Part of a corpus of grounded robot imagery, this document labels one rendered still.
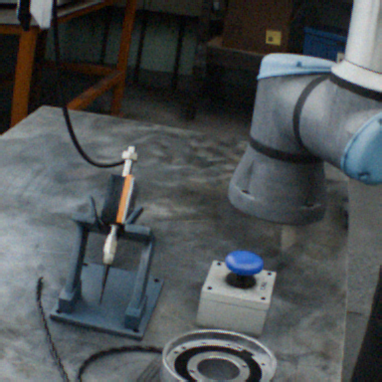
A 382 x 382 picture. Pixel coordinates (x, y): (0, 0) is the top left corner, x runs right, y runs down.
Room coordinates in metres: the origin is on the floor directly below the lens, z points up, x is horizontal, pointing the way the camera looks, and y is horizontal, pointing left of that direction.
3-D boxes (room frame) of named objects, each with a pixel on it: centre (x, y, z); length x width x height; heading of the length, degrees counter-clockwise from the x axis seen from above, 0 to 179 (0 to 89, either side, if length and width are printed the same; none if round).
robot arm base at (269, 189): (1.00, -0.13, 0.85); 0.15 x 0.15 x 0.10
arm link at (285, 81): (1.00, -0.13, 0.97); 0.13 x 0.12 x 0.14; 36
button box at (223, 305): (0.67, -0.07, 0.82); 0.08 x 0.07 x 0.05; 172
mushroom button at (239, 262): (0.67, -0.06, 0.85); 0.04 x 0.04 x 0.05
